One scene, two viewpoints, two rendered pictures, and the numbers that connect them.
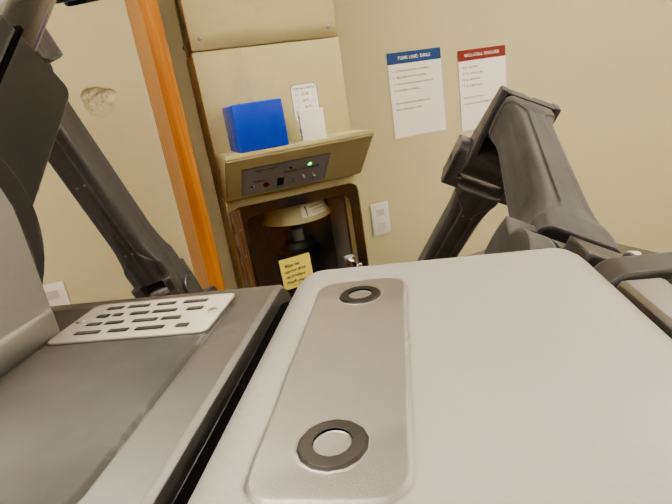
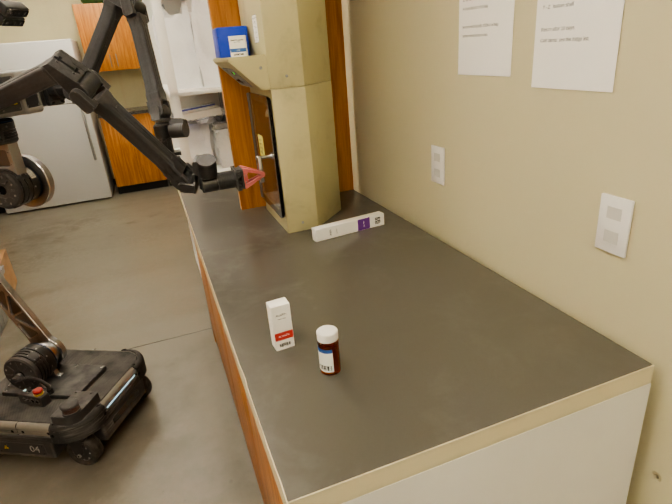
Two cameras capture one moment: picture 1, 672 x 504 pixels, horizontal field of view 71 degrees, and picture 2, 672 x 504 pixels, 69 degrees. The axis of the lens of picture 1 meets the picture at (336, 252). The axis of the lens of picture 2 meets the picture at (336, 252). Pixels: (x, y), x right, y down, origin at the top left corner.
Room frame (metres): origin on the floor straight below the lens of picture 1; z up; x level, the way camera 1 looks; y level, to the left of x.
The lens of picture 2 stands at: (1.32, -1.65, 1.52)
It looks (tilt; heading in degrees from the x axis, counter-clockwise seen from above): 23 degrees down; 91
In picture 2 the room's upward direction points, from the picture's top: 5 degrees counter-clockwise
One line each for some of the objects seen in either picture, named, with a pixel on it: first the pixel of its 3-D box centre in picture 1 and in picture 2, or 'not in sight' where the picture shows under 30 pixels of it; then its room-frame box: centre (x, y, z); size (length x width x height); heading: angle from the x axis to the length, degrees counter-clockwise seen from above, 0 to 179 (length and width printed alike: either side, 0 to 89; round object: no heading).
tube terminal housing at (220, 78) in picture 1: (284, 213); (297, 109); (1.19, 0.11, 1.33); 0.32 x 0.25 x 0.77; 110
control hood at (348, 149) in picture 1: (298, 165); (239, 73); (1.02, 0.05, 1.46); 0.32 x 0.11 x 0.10; 110
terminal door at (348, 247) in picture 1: (311, 276); (265, 153); (1.07, 0.07, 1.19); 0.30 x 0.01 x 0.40; 110
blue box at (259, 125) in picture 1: (255, 125); (231, 42); (1.00, 0.12, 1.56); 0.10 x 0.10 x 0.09; 20
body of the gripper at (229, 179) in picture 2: not in sight; (228, 179); (0.96, -0.09, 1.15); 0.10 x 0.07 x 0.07; 110
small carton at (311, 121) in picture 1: (311, 123); (238, 46); (1.04, 0.01, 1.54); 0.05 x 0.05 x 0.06; 5
